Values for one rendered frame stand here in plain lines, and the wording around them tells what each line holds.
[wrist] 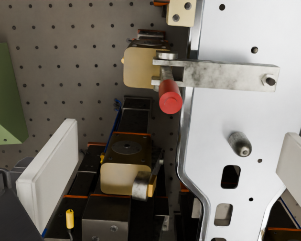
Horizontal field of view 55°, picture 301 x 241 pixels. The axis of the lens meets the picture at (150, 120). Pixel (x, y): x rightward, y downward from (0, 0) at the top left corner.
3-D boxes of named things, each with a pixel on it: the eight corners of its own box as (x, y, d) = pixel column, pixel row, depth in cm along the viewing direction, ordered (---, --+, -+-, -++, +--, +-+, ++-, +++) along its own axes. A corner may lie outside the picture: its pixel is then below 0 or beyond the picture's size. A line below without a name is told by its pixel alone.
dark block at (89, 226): (140, 136, 84) (127, 248, 45) (115, 134, 84) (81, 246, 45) (140, 120, 82) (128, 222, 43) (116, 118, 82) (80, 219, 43)
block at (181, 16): (175, 17, 72) (193, 27, 38) (161, 17, 72) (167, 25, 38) (176, 3, 71) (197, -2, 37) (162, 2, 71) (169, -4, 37)
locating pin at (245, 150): (242, 145, 53) (253, 162, 47) (225, 143, 53) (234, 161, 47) (245, 128, 52) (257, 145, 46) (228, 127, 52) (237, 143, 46)
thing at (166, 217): (164, 161, 87) (168, 231, 60) (154, 161, 87) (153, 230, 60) (165, 149, 85) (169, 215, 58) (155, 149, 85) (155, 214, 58)
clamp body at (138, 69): (163, 55, 76) (170, 92, 43) (125, 53, 76) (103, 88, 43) (165, 29, 74) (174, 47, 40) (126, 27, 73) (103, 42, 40)
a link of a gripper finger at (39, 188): (39, 241, 12) (21, 240, 12) (79, 161, 19) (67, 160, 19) (33, 181, 11) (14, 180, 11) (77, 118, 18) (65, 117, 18)
